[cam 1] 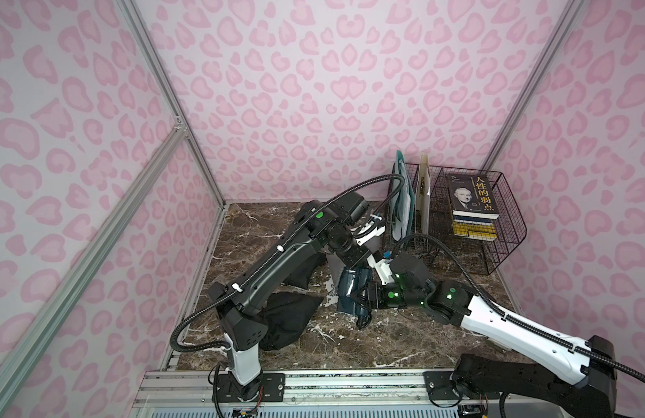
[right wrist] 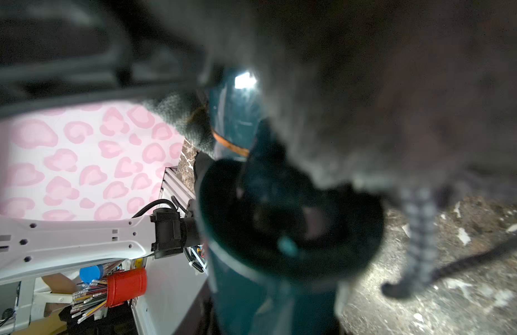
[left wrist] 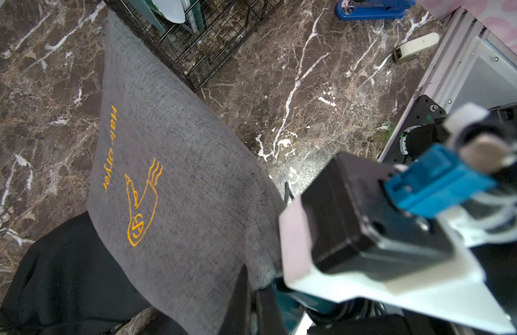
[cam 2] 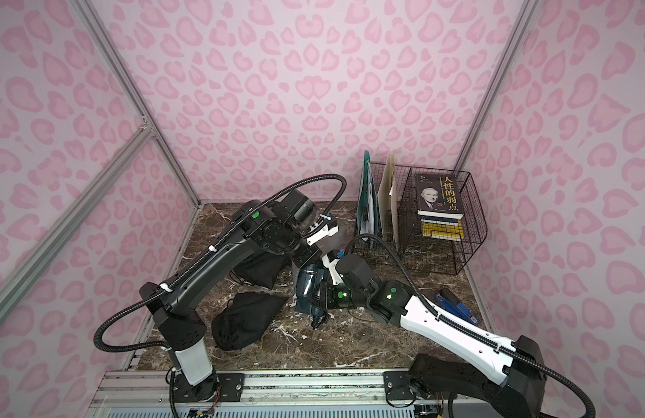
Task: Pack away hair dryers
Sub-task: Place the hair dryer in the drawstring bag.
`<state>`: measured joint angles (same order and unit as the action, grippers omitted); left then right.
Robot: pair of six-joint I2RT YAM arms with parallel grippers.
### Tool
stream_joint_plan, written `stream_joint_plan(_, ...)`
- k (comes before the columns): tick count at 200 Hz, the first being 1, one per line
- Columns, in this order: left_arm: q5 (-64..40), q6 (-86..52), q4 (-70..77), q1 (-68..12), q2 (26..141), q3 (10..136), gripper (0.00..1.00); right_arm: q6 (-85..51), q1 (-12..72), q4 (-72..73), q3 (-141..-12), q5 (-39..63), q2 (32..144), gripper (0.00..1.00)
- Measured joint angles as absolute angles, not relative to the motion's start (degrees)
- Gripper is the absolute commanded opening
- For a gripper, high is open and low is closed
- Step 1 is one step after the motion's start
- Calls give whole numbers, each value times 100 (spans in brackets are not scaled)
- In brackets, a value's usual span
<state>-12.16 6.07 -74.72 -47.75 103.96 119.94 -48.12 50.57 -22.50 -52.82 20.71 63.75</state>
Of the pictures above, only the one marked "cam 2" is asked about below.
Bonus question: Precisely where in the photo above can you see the dark green hair dryer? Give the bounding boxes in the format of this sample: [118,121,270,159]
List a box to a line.
[295,262,329,329]

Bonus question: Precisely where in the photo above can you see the black pouch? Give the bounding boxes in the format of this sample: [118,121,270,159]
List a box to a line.
[211,292,288,351]
[230,253,290,289]

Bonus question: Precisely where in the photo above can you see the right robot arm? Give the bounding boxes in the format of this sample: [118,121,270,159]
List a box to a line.
[323,234,597,417]

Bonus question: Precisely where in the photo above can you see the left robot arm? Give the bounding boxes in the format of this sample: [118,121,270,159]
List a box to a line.
[94,173,347,388]

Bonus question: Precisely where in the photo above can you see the green file folder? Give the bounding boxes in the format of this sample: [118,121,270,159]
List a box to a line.
[357,151,383,238]

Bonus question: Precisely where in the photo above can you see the beige file folder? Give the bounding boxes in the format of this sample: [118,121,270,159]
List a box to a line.
[378,153,399,247]

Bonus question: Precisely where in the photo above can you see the yellow striped book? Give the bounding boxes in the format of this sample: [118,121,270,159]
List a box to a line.
[421,219,465,241]

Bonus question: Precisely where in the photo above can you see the black portrait book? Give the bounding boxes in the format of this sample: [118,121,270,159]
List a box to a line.
[415,172,464,219]

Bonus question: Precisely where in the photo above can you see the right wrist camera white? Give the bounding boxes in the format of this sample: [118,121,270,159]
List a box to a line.
[322,250,343,286]

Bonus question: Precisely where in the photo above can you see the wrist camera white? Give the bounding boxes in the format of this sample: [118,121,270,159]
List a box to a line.
[303,214,339,246]
[322,250,343,286]

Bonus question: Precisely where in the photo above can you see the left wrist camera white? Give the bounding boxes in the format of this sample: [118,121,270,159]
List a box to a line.
[303,214,339,246]

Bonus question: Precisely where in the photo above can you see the black wire file rack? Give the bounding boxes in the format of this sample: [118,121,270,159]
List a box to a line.
[371,162,488,275]

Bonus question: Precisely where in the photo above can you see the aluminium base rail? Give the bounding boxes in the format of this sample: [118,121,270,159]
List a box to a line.
[86,369,497,417]

